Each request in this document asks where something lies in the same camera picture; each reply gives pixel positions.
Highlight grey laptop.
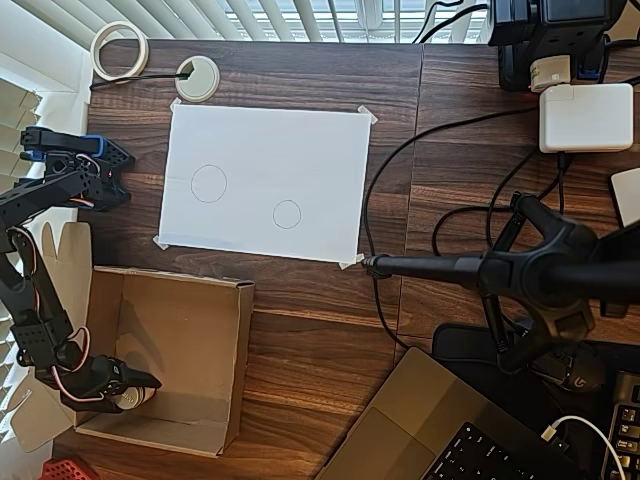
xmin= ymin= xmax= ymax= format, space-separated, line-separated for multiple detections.
xmin=314 ymin=347 xmax=594 ymax=480

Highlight white charging cable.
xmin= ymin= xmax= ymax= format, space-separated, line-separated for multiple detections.
xmin=543 ymin=414 xmax=629 ymax=480

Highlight white jar with silver lid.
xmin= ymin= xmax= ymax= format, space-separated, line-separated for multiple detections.
xmin=112 ymin=385 xmax=158 ymax=412

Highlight open cardboard box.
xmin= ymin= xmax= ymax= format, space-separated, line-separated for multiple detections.
xmin=8 ymin=221 xmax=256 ymax=459

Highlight black keyboard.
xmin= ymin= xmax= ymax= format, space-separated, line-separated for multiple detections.
xmin=606 ymin=369 xmax=640 ymax=480

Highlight cream round plug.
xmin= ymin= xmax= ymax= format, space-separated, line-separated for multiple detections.
xmin=528 ymin=54 xmax=572 ymax=94

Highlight black mouse pad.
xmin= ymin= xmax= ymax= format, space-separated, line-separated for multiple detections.
xmin=431 ymin=322 xmax=640 ymax=480

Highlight thin black grommet cable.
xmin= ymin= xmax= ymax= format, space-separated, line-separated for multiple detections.
xmin=89 ymin=68 xmax=195 ymax=92

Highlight blue plug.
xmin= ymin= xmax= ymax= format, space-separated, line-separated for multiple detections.
xmin=573 ymin=52 xmax=602 ymax=82

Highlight white paper sheet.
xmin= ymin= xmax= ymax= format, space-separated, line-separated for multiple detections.
xmin=157 ymin=103 xmax=372 ymax=264

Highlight white round cable grommet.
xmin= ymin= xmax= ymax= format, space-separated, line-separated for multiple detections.
xmin=174 ymin=56 xmax=221 ymax=103

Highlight black computer mouse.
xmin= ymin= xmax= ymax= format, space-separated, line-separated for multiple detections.
xmin=542 ymin=343 xmax=609 ymax=394

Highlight masking tape roll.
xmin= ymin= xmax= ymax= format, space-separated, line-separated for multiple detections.
xmin=90 ymin=22 xmax=149 ymax=81

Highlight grey flat device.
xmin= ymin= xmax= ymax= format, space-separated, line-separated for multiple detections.
xmin=609 ymin=168 xmax=640 ymax=229

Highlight black adapter cable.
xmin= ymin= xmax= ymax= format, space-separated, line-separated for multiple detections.
xmin=431 ymin=149 xmax=571 ymax=259

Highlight white vertical blinds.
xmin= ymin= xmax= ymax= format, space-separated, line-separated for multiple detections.
xmin=0 ymin=0 xmax=494 ymax=46
xmin=0 ymin=74 xmax=94 ymax=451

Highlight black camera tripod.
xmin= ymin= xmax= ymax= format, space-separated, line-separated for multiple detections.
xmin=359 ymin=192 xmax=640 ymax=376

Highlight long black cable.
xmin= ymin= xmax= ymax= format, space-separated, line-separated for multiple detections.
xmin=360 ymin=106 xmax=544 ymax=351

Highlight black desktop device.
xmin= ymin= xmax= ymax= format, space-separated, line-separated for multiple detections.
xmin=487 ymin=0 xmax=626 ymax=49

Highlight white power adapter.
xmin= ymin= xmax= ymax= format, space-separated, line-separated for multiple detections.
xmin=538 ymin=82 xmax=635 ymax=154

